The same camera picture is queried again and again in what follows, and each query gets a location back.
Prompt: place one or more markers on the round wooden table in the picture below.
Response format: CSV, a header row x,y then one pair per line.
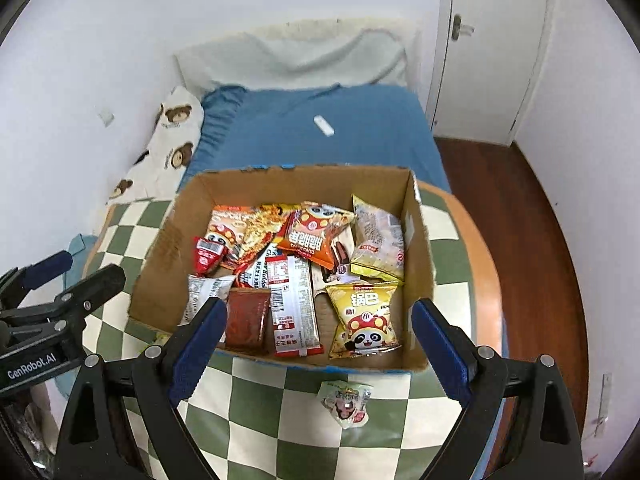
x,y
492,300

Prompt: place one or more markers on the bear print pillow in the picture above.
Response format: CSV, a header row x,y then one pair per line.
x,y
170,145

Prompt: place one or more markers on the small white remote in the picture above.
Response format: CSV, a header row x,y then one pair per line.
x,y
324,125

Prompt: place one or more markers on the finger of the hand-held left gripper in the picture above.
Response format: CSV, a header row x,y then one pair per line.
x,y
95,290
45,270

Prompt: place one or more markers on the blue bed sheet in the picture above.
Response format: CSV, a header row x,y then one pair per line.
x,y
350,130

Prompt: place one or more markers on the brown cardboard box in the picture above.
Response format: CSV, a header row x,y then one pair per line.
x,y
160,260

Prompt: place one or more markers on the green checkered tablecloth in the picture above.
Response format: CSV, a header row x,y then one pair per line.
x,y
280,425

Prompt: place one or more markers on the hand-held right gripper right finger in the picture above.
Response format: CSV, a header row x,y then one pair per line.
x,y
440,345

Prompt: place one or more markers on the yellow panda snack packet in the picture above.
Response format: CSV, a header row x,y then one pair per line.
x,y
362,320

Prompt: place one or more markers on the small red snack packet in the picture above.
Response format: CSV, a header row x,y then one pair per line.
x,y
207,255

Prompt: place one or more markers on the white quilted blanket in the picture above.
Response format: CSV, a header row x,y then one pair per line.
x,y
300,55

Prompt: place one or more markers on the brown cookie packet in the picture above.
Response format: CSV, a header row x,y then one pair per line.
x,y
340,262

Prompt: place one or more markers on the orange white panda packet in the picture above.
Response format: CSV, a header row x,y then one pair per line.
x,y
225,220

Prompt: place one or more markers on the long red white packet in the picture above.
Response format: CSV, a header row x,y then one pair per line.
x,y
295,310

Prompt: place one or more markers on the crumpled plastic bag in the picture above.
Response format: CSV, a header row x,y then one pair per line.
x,y
25,435

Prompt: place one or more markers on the yellow green snack packet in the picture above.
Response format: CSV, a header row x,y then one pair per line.
x,y
154,338

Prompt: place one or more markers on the light blue cloth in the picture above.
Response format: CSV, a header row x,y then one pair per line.
x,y
82,246

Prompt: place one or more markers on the dark red sauce packet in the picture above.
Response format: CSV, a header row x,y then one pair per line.
x,y
247,317

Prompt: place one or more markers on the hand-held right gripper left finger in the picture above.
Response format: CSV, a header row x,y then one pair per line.
x,y
200,345

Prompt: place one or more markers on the yellow clear bread packet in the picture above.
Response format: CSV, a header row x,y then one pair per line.
x,y
377,240

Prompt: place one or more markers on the small clear jelly packet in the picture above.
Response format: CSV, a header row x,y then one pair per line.
x,y
346,400

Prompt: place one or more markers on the white barcode snack packet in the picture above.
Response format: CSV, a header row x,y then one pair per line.
x,y
205,295

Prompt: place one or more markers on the white door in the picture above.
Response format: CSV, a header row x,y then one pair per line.
x,y
490,60

